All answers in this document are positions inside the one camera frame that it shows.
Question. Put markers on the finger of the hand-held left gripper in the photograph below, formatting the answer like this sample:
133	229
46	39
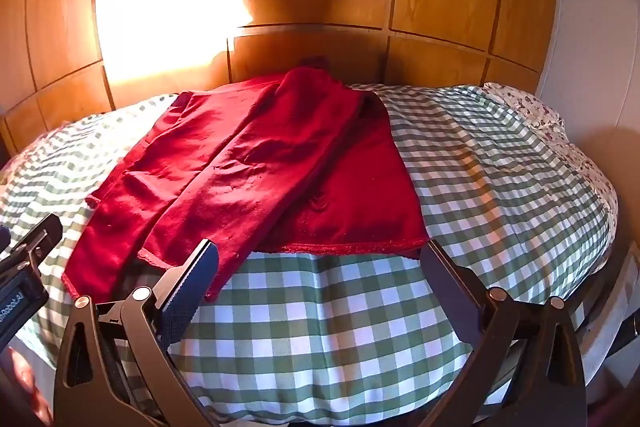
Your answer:
39	238

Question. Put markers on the green checked blanket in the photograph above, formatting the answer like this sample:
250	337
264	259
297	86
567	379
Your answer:
320	332

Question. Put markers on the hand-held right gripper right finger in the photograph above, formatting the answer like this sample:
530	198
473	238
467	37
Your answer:
445	278

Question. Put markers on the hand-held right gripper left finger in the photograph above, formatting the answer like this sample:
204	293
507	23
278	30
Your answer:
187	293

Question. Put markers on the red knit garment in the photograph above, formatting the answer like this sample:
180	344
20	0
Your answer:
280	167

